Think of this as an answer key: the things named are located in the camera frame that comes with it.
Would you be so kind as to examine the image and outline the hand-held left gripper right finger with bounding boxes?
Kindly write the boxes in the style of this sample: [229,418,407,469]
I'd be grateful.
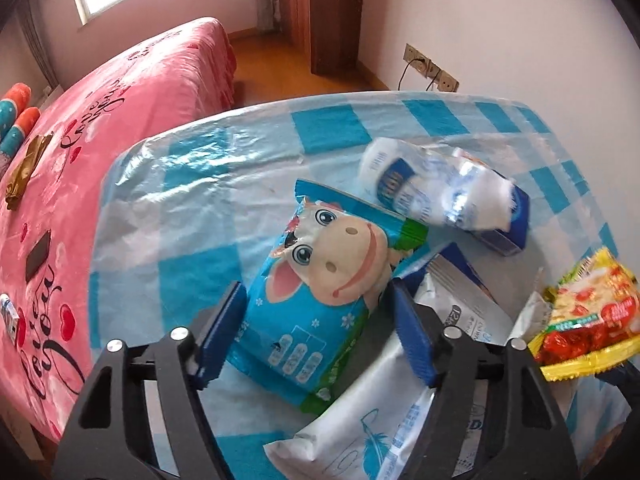
[390,277,581,480]

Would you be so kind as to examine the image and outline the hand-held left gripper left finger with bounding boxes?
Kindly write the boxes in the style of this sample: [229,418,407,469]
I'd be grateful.
[52,280,249,480]

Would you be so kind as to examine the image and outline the blue cow print wipes packet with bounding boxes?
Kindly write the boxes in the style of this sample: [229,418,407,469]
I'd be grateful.
[226,179,430,416]

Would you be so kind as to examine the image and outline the blue tissue pack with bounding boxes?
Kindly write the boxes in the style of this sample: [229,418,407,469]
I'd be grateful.
[400,241,516,346]
[470,170,531,257]

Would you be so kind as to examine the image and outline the white plastic bottle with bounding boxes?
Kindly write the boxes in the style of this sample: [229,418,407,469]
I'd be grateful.
[359,137,516,233]

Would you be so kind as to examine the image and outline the white feather print packet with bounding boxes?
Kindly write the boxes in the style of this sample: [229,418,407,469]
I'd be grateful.
[263,330,481,480]

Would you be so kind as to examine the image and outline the white crumpled wrapper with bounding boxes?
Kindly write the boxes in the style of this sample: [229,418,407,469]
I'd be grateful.
[510,270,556,346]

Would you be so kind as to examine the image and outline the blue white checked tablecloth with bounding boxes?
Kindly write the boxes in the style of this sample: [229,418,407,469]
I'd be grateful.
[87,91,633,480]

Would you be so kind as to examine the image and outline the yellow red snack wrapper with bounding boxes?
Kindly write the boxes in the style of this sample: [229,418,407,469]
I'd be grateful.
[527,247,640,383]

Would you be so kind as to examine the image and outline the black flat rectangular object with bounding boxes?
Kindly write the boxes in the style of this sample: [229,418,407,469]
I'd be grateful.
[24,230,53,282]

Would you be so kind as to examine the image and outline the small white blue carton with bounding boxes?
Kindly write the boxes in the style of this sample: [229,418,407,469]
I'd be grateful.
[0,292,21,346]

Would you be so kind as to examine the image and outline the pink blanket bed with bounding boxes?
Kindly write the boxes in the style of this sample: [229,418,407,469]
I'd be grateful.
[0,16,238,443]

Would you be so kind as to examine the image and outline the brown wooden wardrobe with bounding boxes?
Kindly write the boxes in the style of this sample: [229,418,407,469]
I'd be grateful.
[276,0,367,77]

